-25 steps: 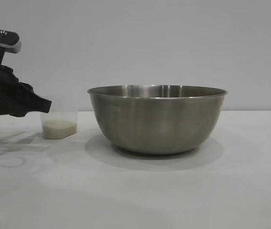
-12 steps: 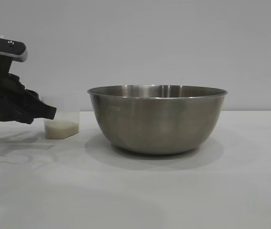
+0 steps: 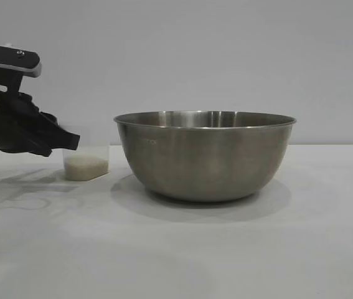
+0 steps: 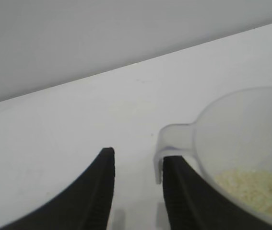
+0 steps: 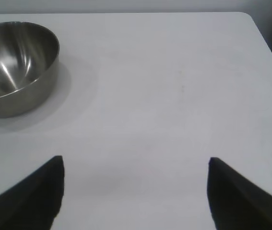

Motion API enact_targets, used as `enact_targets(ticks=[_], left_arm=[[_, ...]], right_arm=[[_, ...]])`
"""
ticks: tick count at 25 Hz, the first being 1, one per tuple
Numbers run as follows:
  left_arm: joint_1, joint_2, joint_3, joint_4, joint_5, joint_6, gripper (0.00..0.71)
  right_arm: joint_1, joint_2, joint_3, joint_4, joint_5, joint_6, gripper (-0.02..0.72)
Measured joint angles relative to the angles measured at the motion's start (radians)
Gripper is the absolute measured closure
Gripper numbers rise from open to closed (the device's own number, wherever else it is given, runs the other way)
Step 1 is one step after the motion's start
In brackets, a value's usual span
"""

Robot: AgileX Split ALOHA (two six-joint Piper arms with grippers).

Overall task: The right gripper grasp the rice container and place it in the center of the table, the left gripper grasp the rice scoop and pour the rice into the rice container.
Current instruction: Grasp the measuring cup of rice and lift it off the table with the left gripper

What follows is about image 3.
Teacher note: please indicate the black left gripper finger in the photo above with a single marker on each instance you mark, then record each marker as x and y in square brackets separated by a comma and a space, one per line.
[51, 122]
[64, 140]

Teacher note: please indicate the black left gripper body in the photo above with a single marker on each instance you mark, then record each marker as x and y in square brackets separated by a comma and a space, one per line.
[5, 124]

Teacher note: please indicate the clear plastic measuring cup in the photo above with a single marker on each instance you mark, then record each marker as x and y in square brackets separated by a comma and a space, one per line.
[95, 146]

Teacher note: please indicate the stainless steel mixing bowl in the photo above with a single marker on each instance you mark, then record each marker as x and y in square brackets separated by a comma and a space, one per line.
[204, 162]

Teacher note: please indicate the white rice grains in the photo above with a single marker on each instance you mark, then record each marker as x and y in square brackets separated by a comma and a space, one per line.
[86, 169]

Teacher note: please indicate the white tablecloth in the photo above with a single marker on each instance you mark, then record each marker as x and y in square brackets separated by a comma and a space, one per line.
[176, 249]

